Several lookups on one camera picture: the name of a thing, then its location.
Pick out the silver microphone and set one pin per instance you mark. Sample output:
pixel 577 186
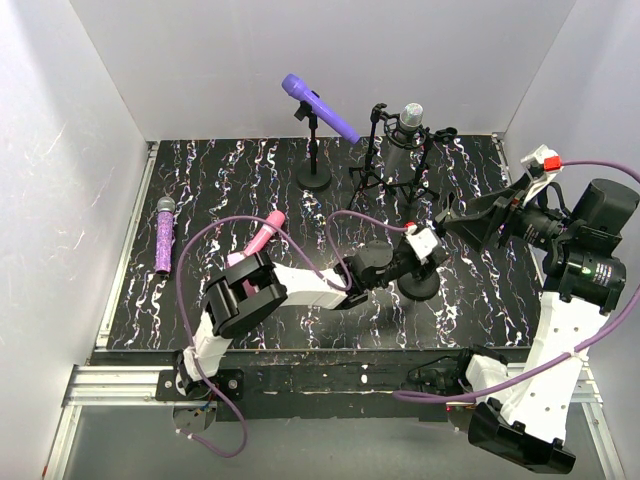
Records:
pixel 403 136

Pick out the black round-base stand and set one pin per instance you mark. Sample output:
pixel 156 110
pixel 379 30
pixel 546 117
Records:
pixel 406 286
pixel 312 177

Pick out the pink microphone holder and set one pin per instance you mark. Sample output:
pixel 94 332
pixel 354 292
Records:
pixel 235 258

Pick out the purple glitter microphone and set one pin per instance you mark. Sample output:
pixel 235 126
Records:
pixel 166 207

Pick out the pink microphone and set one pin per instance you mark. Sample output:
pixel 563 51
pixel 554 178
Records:
pixel 274 221

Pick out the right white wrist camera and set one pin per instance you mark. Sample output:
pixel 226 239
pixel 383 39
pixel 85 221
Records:
pixel 541 166

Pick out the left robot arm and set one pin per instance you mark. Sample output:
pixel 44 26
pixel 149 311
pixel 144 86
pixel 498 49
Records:
pixel 244 295

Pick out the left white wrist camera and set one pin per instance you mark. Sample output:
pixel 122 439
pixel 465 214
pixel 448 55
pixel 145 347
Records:
pixel 423 241

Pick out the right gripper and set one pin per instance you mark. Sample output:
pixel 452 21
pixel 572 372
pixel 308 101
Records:
pixel 498 220

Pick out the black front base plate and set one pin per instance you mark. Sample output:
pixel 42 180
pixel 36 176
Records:
pixel 331 383

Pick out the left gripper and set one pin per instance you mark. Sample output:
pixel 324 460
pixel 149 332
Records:
pixel 417 261

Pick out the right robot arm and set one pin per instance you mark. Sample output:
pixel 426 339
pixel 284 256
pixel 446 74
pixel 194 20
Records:
pixel 525 422

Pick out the purple smooth microphone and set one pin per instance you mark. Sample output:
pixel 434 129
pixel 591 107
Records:
pixel 295 87

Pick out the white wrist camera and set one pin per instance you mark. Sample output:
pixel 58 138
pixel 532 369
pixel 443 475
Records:
pixel 541 166
pixel 423 241

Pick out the black tripod shock-mount stand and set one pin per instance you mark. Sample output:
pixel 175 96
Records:
pixel 371 177

